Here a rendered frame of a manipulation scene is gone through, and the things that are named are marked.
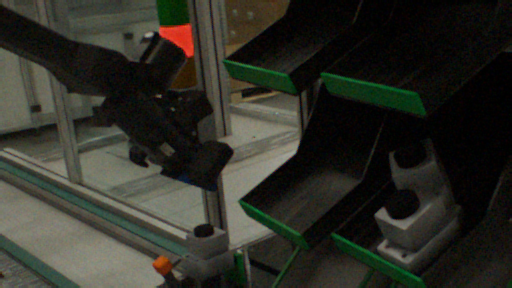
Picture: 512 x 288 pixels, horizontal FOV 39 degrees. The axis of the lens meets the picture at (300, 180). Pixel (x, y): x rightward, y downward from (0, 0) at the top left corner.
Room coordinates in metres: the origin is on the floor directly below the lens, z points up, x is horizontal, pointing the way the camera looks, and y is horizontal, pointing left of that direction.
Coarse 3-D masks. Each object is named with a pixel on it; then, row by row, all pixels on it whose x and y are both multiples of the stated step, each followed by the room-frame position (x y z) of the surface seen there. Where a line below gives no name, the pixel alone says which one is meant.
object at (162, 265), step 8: (160, 256) 0.92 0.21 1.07; (176, 256) 0.93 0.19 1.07; (152, 264) 0.91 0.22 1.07; (160, 264) 0.90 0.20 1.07; (168, 264) 0.91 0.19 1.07; (176, 264) 0.92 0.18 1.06; (160, 272) 0.90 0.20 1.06; (168, 272) 0.91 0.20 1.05; (168, 280) 0.91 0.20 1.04; (176, 280) 0.92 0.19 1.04
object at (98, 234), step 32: (96, 192) 1.56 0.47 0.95; (32, 224) 1.49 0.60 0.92; (64, 224) 1.47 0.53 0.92; (96, 224) 1.45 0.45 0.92; (128, 224) 1.36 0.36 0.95; (160, 224) 1.32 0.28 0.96; (32, 256) 1.24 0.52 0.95; (64, 256) 1.30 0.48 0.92; (96, 256) 1.29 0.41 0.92; (128, 256) 1.27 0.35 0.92
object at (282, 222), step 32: (320, 96) 0.82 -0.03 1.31; (320, 128) 0.82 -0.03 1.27; (352, 128) 0.84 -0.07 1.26; (384, 128) 0.71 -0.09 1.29; (288, 160) 0.79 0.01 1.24; (320, 160) 0.80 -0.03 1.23; (352, 160) 0.77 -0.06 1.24; (384, 160) 0.71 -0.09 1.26; (256, 192) 0.77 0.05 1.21; (288, 192) 0.77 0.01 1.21; (320, 192) 0.74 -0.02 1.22; (352, 192) 0.68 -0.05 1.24; (288, 224) 0.71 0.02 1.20; (320, 224) 0.66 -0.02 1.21
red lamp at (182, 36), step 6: (162, 30) 1.17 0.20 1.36; (168, 30) 1.16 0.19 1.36; (174, 30) 1.16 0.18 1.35; (180, 30) 1.16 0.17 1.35; (186, 30) 1.17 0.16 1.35; (162, 36) 1.17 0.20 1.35; (168, 36) 1.16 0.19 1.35; (174, 36) 1.16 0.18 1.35; (180, 36) 1.16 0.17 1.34; (186, 36) 1.17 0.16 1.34; (174, 42) 1.16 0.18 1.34; (180, 42) 1.16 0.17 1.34; (186, 42) 1.16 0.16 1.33; (192, 42) 1.18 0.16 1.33; (186, 48) 1.16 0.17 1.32; (192, 48) 1.18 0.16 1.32; (186, 54) 1.16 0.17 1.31; (192, 54) 1.17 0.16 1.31
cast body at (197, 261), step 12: (204, 228) 0.96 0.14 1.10; (216, 228) 0.98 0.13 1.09; (192, 240) 0.95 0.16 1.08; (204, 240) 0.94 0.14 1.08; (216, 240) 0.95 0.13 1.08; (192, 252) 0.95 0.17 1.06; (204, 252) 0.93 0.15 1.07; (216, 252) 0.95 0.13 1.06; (228, 252) 0.96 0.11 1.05; (192, 264) 0.94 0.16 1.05; (204, 264) 0.93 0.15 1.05; (216, 264) 0.95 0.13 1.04; (228, 264) 0.96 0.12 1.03; (192, 276) 0.94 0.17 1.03; (204, 276) 0.93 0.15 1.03
